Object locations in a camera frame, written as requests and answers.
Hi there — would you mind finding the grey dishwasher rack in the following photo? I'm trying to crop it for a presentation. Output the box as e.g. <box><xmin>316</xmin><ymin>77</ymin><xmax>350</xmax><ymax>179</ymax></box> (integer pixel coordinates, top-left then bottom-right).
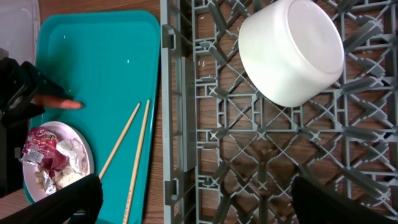
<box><xmin>160</xmin><ymin>0</ymin><xmax>397</xmax><ymax>223</ymax></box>

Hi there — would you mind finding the teal serving tray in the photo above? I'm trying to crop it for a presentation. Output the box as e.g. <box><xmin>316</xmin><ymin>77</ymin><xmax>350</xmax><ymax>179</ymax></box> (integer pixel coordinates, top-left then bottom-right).
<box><xmin>30</xmin><ymin>11</ymin><xmax>160</xmax><ymax>223</ymax></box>

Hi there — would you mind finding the white bowl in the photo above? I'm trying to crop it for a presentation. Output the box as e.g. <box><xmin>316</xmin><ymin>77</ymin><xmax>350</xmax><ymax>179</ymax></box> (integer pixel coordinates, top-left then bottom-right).
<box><xmin>238</xmin><ymin>0</ymin><xmax>345</xmax><ymax>107</ymax></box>

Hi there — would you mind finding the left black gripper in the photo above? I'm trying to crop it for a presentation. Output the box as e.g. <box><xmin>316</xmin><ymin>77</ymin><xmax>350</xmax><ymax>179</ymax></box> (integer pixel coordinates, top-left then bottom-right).
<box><xmin>1</xmin><ymin>57</ymin><xmax>72</xmax><ymax>197</ymax></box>

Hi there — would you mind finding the white plate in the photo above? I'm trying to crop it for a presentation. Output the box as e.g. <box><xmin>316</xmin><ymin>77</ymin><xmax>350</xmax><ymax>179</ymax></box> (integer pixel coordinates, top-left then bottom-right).
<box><xmin>22</xmin><ymin>121</ymin><xmax>95</xmax><ymax>203</ymax></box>

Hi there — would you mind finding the red snack wrapper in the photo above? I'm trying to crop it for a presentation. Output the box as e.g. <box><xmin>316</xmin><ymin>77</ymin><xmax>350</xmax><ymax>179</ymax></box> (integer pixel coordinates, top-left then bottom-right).
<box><xmin>22</xmin><ymin>128</ymin><xmax>68</xmax><ymax>170</ymax></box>

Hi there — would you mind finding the orange carrot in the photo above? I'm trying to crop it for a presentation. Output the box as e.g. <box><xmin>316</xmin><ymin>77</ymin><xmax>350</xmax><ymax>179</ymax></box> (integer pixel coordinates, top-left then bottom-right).
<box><xmin>33</xmin><ymin>95</ymin><xmax>84</xmax><ymax>110</ymax></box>

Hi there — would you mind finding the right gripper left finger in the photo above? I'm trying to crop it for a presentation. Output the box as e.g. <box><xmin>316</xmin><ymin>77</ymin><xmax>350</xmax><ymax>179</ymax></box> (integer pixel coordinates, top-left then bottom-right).
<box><xmin>1</xmin><ymin>174</ymin><xmax>103</xmax><ymax>224</ymax></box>

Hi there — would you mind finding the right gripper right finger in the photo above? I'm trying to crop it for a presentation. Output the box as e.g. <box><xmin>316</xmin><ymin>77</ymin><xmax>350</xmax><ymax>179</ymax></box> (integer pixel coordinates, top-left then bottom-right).
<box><xmin>291</xmin><ymin>176</ymin><xmax>397</xmax><ymax>224</ymax></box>

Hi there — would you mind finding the clear plastic storage bin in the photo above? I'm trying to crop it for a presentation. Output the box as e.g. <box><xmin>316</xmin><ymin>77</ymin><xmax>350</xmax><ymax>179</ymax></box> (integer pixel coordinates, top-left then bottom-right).
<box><xmin>0</xmin><ymin>0</ymin><xmax>40</xmax><ymax>64</ymax></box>

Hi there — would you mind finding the wooden chopstick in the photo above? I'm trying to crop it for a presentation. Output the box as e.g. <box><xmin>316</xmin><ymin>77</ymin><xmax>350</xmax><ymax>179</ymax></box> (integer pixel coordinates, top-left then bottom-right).
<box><xmin>99</xmin><ymin>103</ymin><xmax>141</xmax><ymax>180</ymax></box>
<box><xmin>123</xmin><ymin>100</ymin><xmax>150</xmax><ymax>224</ymax></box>

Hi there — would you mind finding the white tissue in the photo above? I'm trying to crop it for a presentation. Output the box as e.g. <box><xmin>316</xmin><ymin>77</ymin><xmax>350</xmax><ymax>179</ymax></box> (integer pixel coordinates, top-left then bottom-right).
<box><xmin>56</xmin><ymin>139</ymin><xmax>88</xmax><ymax>175</ymax></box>

